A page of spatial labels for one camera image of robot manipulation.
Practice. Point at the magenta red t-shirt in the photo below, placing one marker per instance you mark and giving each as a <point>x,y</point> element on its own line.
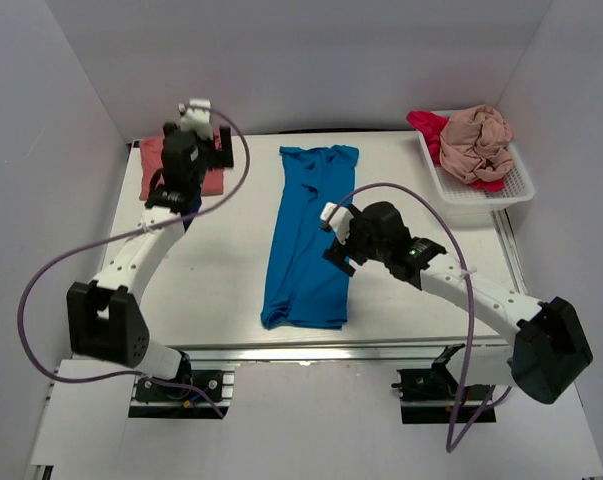
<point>430,125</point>

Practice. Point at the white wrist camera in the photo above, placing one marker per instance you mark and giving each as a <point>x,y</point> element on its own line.
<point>195,118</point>
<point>337,220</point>

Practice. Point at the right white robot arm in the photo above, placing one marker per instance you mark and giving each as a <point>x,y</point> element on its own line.
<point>545,347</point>

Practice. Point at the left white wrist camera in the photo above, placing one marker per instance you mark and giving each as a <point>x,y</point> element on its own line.
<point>195,118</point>

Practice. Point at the beige crumpled t-shirt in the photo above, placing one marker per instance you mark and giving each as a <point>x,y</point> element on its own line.
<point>474,145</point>

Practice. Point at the blue t-shirt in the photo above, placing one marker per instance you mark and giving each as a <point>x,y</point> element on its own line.
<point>302,289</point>

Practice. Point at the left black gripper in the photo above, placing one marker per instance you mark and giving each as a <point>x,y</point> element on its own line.
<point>224,147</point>

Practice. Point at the aluminium table frame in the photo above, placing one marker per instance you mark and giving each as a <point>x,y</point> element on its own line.
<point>313,404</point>

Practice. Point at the folded salmon pink t-shirt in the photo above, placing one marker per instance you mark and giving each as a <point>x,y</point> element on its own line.
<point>150,151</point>

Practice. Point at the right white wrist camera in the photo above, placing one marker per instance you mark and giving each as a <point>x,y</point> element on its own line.
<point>337,220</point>

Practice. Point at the white plastic basket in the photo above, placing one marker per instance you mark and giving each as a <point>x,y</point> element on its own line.
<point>455,199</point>

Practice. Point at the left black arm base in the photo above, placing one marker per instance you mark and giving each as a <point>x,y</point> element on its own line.
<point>151,401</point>

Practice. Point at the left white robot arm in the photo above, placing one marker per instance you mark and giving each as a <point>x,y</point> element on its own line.
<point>104,315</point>

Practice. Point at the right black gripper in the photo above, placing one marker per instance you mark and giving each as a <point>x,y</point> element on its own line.
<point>345,249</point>

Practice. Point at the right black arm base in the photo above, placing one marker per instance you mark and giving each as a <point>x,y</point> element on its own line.
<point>427,397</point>

